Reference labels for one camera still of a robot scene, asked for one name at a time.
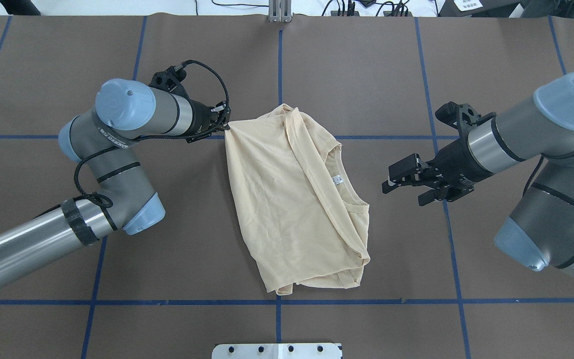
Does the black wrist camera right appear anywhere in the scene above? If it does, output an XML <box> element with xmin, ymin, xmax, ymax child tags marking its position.
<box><xmin>435</xmin><ymin>101</ymin><xmax>497</xmax><ymax>139</ymax></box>

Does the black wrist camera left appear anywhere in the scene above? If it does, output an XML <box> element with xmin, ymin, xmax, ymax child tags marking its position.
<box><xmin>148</xmin><ymin>64</ymin><xmax>189</xmax><ymax>99</ymax></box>

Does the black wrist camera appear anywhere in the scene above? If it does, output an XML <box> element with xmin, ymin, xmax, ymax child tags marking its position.
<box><xmin>435</xmin><ymin>101</ymin><xmax>497</xmax><ymax>139</ymax></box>
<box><xmin>148</xmin><ymin>64</ymin><xmax>189</xmax><ymax>99</ymax></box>

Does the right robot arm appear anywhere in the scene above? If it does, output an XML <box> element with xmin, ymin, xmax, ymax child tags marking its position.
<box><xmin>381</xmin><ymin>72</ymin><xmax>574</xmax><ymax>279</ymax></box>

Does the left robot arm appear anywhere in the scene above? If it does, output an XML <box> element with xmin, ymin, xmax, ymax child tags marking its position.
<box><xmin>0</xmin><ymin>74</ymin><xmax>230</xmax><ymax>289</ymax></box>

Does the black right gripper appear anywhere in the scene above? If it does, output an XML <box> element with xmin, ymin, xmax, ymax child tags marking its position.
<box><xmin>381</xmin><ymin>138</ymin><xmax>492</xmax><ymax>206</ymax></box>

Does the yellow long sleeve shirt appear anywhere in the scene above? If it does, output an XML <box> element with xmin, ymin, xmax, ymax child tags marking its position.
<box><xmin>225</xmin><ymin>104</ymin><xmax>371</xmax><ymax>296</ymax></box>

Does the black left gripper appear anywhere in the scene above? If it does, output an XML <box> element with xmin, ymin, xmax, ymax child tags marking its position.
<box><xmin>187</xmin><ymin>100</ymin><xmax>230</xmax><ymax>143</ymax></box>

